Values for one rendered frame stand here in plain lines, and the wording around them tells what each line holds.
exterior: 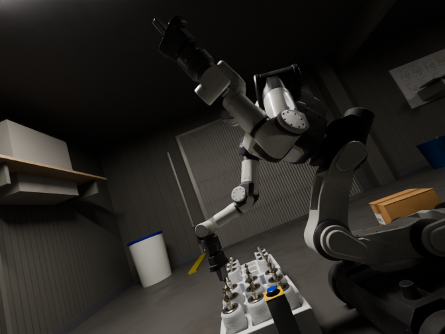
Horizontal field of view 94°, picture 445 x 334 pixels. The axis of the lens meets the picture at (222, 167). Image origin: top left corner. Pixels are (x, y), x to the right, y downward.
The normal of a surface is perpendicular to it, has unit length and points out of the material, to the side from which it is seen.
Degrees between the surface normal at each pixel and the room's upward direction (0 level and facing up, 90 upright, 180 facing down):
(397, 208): 90
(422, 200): 90
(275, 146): 140
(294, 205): 90
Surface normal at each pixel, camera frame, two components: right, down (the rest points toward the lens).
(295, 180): -0.06, -0.18
